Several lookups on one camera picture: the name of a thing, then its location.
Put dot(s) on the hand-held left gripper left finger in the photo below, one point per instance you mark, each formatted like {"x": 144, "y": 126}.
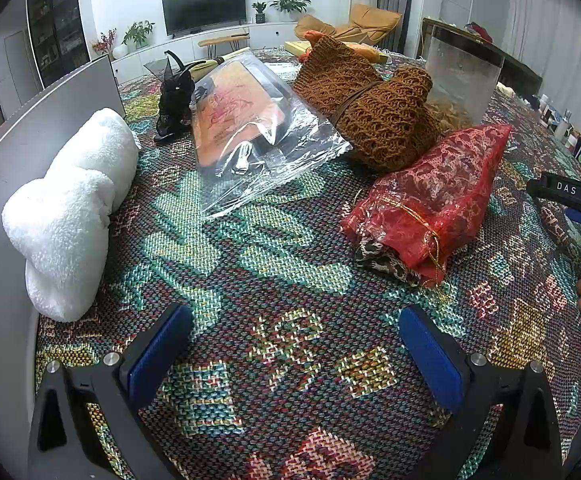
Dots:
{"x": 160, "y": 350}

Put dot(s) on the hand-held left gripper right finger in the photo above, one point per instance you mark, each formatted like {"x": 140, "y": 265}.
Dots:
{"x": 430, "y": 365}

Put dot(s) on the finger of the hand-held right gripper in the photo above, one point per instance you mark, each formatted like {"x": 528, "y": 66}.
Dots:
{"x": 560, "y": 195}

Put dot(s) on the leopard print cloth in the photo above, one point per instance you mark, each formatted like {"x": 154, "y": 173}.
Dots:
{"x": 385, "y": 260}

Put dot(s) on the white fluffy towel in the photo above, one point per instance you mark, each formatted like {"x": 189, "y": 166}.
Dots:
{"x": 70, "y": 210}

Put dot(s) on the brown crocheted knit bag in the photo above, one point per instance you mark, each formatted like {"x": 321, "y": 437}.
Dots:
{"x": 370, "y": 110}

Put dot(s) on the row of small bottles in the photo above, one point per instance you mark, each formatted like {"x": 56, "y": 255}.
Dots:
{"x": 570, "y": 130}

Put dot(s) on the patterned woven tablecloth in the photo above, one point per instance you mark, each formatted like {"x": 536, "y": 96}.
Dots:
{"x": 270, "y": 285}

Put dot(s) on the clear plastic jar black lid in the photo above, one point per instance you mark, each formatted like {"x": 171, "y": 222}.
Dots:
{"x": 460, "y": 75}

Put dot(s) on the white flat panel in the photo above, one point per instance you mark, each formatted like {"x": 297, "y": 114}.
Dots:
{"x": 0, "y": 175}

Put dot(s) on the clear bag with orange item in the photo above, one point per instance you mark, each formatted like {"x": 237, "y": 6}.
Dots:
{"x": 235, "y": 110}

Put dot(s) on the black lace hair accessory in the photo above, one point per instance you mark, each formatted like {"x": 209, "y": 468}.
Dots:
{"x": 175, "y": 95}

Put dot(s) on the orange lounge chair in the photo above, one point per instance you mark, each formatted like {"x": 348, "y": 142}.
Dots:
{"x": 365, "y": 22}

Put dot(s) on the yellow box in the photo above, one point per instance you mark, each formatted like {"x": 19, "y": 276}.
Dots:
{"x": 296, "y": 47}

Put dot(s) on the white tv cabinet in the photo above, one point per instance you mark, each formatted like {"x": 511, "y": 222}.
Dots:
{"x": 180, "y": 47}

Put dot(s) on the white plastic package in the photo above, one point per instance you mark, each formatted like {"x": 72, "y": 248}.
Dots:
{"x": 283, "y": 67}

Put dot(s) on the red flowers in white vase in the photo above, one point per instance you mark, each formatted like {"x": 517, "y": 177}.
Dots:
{"x": 113, "y": 45}

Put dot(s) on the wooden side table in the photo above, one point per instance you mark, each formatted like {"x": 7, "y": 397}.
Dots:
{"x": 220, "y": 40}

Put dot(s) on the green leafy potted plant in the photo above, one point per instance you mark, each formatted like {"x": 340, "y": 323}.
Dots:
{"x": 139, "y": 32}

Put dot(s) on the broad leaf potted plant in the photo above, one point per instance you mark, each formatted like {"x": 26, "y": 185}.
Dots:
{"x": 290, "y": 4}

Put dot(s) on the dark glass display cabinet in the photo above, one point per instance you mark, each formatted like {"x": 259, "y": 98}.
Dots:
{"x": 60, "y": 25}

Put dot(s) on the black television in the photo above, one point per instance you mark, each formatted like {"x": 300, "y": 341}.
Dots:
{"x": 203, "y": 7}

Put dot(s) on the small plant in black pot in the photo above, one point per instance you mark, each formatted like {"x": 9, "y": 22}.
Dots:
{"x": 260, "y": 12}

